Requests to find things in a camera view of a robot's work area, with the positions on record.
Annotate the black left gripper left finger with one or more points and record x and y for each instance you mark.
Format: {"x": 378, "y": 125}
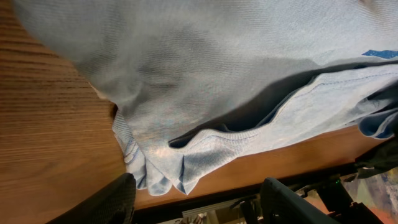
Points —
{"x": 113, "y": 204}

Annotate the light blue t-shirt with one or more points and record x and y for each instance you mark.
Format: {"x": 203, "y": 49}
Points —
{"x": 200, "y": 83}

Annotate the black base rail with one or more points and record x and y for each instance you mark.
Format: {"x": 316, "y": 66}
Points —
{"x": 172, "y": 210}

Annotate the black shirt pile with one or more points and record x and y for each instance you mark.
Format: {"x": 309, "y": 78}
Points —
{"x": 379, "y": 159}

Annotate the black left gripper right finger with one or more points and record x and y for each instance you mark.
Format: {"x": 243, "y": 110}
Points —
{"x": 280, "y": 205}

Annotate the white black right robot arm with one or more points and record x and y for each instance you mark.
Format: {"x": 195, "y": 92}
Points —
{"x": 341, "y": 206}

